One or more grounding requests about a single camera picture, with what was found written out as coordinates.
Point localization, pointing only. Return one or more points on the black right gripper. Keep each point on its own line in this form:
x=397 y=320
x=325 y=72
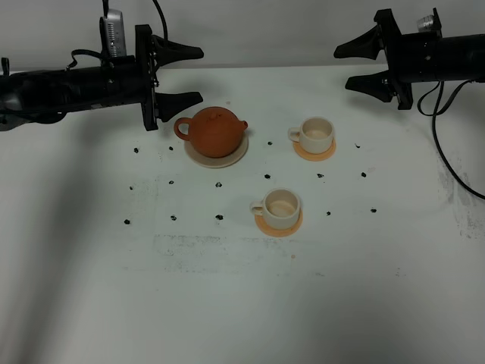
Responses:
x=410 y=59

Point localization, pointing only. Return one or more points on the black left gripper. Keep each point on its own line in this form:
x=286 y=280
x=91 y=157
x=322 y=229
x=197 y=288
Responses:
x=129 y=79

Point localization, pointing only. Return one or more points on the brown clay teapot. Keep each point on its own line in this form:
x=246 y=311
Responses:
x=214 y=132

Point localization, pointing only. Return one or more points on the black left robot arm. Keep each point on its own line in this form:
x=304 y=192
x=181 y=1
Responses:
x=46 y=97

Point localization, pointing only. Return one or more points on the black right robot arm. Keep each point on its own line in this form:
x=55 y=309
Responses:
x=458 y=58

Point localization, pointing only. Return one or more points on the beige round teapot coaster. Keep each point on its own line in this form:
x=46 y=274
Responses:
x=216 y=163

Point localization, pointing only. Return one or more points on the white teacup far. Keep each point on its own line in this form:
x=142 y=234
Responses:
x=314 y=136

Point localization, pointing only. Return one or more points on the white teacup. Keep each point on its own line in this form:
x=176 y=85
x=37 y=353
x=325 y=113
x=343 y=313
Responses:
x=279 y=209
x=314 y=136

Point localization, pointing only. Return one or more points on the orange coaster far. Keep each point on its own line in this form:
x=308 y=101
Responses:
x=314 y=157

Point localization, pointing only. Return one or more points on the orange coaster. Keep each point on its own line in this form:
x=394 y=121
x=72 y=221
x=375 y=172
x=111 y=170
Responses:
x=314 y=157
x=272 y=232

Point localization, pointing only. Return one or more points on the white teacup near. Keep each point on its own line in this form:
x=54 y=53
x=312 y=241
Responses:
x=279 y=209

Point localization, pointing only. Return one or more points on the orange coaster near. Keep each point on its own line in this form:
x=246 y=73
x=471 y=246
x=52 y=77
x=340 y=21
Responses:
x=272 y=232

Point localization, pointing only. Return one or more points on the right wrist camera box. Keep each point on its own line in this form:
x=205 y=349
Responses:
x=430 y=23

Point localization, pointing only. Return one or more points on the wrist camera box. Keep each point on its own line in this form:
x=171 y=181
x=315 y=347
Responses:
x=112 y=31
x=430 y=23

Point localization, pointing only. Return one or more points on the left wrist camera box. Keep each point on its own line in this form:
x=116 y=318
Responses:
x=112 y=31

